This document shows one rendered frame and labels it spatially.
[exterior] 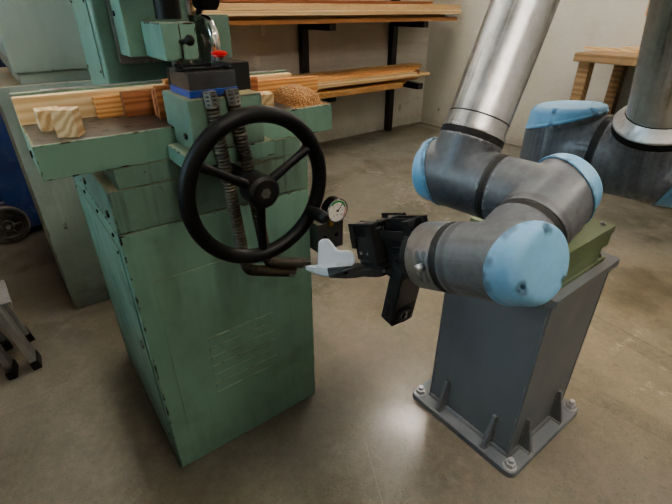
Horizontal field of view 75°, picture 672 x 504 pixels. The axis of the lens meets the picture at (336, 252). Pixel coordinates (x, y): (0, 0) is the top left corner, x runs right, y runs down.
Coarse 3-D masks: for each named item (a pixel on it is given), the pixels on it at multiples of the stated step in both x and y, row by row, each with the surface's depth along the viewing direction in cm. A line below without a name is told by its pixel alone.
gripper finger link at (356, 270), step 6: (354, 264) 65; (360, 264) 65; (330, 270) 66; (336, 270) 66; (342, 270) 65; (348, 270) 64; (354, 270) 64; (360, 270) 64; (366, 270) 63; (330, 276) 66; (336, 276) 66; (342, 276) 65; (348, 276) 64; (354, 276) 64; (360, 276) 64
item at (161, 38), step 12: (144, 24) 91; (156, 24) 85; (168, 24) 85; (180, 24) 86; (192, 24) 87; (144, 36) 94; (156, 36) 88; (168, 36) 85; (180, 36) 87; (156, 48) 90; (168, 48) 86; (180, 48) 88; (192, 48) 89; (168, 60) 87; (180, 60) 89
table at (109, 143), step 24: (96, 120) 86; (120, 120) 86; (144, 120) 86; (312, 120) 100; (48, 144) 71; (72, 144) 73; (96, 144) 75; (120, 144) 77; (144, 144) 80; (168, 144) 82; (264, 144) 84; (48, 168) 72; (72, 168) 74; (96, 168) 77
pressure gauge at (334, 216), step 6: (330, 198) 106; (336, 198) 106; (324, 204) 106; (330, 204) 104; (336, 204) 106; (342, 204) 107; (324, 210) 106; (330, 210) 105; (336, 210) 106; (342, 210) 108; (330, 216) 106; (336, 216) 107; (342, 216) 109; (330, 222) 110; (336, 222) 108
